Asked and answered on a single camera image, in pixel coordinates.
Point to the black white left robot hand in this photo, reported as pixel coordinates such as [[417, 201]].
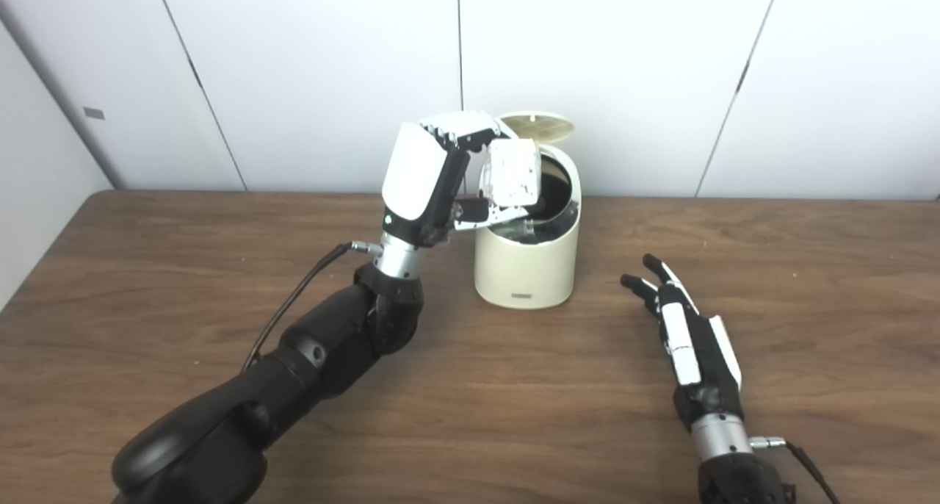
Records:
[[411, 173]]

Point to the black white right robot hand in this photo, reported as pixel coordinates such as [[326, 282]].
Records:
[[683, 350]]

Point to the white green milk carton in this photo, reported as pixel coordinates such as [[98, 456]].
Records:
[[514, 170]]

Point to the cream-colored lidded bin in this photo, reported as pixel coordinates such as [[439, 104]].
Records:
[[525, 269]]

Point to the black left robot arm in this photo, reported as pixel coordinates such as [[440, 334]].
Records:
[[294, 372]]

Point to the small grey wall plate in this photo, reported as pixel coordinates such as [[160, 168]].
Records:
[[93, 112]]

